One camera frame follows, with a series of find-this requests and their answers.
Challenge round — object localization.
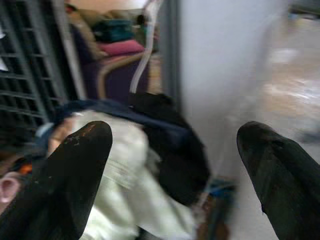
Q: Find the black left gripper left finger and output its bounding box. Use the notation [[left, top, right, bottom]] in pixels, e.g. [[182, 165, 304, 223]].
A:
[[0, 120, 113, 240]]

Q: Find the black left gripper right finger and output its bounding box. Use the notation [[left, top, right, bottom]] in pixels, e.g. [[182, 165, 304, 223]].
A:
[[236, 120, 320, 240]]

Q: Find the white washing machine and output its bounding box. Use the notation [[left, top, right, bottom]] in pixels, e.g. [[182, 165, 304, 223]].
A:
[[178, 0, 293, 181]]

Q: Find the cream white garment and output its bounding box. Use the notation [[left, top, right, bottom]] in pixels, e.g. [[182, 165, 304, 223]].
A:
[[48, 111, 198, 240]]

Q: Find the dark navy garment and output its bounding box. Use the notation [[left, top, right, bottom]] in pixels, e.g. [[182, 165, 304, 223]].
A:
[[34, 98, 193, 151]]

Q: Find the black garment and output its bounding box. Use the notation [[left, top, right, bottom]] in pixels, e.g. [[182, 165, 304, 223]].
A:
[[129, 91, 211, 207]]

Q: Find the purple sofa with beige trim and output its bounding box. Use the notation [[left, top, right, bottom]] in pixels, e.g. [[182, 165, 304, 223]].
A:
[[70, 24, 153, 101]]

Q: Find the pink cushion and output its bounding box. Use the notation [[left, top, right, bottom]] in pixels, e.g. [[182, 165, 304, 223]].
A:
[[98, 39, 145, 57]]

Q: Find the teal folded cloth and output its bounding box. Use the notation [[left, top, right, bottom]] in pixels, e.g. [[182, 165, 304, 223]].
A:
[[92, 19, 136, 43]]

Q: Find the translucent white hose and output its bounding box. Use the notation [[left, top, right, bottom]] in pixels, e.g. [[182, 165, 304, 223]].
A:
[[129, 0, 161, 94]]

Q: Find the grey door frame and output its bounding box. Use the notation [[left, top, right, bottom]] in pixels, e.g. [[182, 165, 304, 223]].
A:
[[158, 0, 182, 106]]

